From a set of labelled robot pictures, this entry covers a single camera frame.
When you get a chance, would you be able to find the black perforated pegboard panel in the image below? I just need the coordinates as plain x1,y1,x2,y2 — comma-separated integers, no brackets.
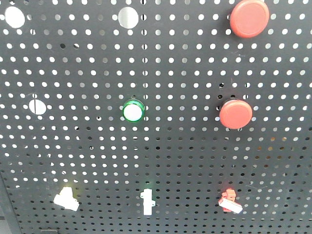
0,0,312,234

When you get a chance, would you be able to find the lower red mushroom button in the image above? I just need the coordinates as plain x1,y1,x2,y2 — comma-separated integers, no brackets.
219,99,253,129

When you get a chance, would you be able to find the red mushroom button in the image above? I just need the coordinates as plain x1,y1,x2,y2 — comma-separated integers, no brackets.
219,99,253,129
230,0,270,38

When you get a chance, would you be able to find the yellow-white rotary switch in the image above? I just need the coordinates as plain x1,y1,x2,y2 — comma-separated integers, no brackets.
53,187,79,212

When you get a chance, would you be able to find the upper red mushroom button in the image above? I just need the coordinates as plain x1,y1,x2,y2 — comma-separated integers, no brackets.
230,0,270,38

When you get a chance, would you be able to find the red rotary switch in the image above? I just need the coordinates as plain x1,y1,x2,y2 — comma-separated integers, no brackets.
218,189,243,214

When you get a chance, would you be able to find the white-green rotary switch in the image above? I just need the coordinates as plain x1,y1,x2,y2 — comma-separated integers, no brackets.
140,189,156,215

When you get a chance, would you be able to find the green illuminated push button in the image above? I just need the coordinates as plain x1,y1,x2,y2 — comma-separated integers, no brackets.
122,99,145,122

